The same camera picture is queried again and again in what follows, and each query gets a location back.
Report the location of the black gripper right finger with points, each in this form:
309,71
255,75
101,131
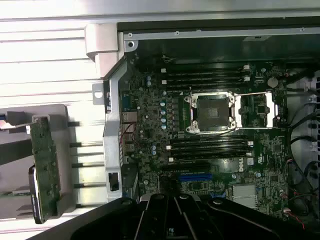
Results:
190,220

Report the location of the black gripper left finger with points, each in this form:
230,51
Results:
155,220

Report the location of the blue expansion slot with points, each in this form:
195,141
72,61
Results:
195,177

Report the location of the black expansion slot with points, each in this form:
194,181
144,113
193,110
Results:
186,168

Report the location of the silver chipset heatsink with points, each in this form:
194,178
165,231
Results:
245,196

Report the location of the black RAM slot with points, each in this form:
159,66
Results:
210,150
205,81
205,70
205,86
205,75
210,158
210,139
210,145

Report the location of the black and silver PC case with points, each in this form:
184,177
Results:
112,140

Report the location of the CPU socket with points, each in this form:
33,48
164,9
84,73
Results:
210,112

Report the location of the grey plastic parts rack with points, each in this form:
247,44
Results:
66,150

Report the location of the green motherboard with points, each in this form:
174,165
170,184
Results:
145,105

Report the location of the silver socket cover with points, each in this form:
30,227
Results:
270,100

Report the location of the silver coin battery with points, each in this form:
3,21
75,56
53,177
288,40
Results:
272,82

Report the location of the hard disk in blue caddy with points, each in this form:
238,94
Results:
15,118

